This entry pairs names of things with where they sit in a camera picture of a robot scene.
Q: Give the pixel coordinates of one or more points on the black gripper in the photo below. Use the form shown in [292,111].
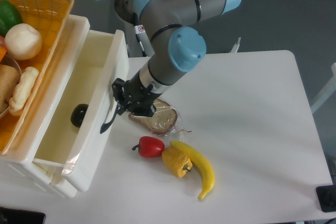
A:
[138,98]

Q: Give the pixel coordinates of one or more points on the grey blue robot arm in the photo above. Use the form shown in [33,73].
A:
[177,47]

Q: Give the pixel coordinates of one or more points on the white drawer cabinet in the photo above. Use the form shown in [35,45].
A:
[17,168]

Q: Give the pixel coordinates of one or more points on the wrapped brown bread slice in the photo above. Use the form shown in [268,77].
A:
[165,119]

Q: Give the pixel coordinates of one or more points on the red bell pepper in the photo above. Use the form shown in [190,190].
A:
[149,147]

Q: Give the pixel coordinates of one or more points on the black round object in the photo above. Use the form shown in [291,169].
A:
[78,115]

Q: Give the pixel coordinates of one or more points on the yellow banana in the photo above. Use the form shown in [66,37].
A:
[202,164]

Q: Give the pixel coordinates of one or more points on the yellow bell pepper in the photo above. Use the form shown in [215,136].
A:
[176,161]

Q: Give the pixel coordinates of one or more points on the pale twisted bread roll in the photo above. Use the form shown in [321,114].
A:
[22,90]

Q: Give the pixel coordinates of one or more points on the orange woven basket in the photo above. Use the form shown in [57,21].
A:
[48,17]

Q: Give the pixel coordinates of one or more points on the round white bun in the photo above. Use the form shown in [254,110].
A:
[23,42]

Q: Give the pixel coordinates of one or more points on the brown bread loaf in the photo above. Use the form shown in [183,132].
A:
[9,79]

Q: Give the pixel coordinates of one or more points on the metal bowl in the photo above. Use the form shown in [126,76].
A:
[10,62]

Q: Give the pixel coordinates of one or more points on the green bell pepper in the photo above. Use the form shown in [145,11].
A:
[10,17]

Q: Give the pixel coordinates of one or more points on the black device bottom left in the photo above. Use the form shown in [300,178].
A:
[16,216]

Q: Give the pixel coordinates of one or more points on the black device right edge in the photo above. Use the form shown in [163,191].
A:
[326,197]

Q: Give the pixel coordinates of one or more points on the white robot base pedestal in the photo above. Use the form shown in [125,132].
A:
[136,37]

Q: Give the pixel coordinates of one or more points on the white frame right edge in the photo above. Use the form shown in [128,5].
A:
[327,90]

